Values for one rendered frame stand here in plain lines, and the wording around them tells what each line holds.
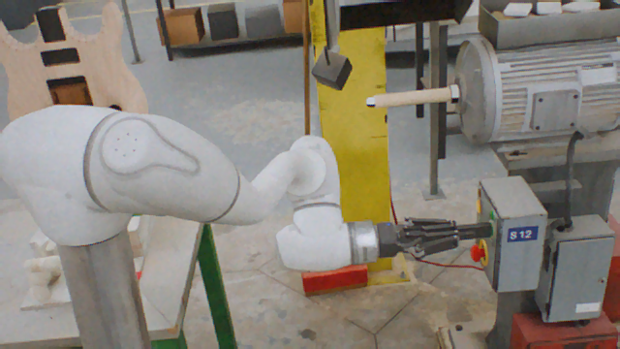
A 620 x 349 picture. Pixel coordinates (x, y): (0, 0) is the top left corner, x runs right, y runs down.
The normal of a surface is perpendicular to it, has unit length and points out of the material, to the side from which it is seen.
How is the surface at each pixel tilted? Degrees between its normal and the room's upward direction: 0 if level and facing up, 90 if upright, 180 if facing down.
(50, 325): 0
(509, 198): 0
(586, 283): 90
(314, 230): 36
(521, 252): 90
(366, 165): 90
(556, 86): 70
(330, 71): 48
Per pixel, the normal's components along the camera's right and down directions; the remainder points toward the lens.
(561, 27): 0.04, 0.49
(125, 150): -0.19, -0.25
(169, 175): 0.63, 0.38
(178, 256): -0.10, -0.87
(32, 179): -0.44, 0.44
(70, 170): -0.25, 0.22
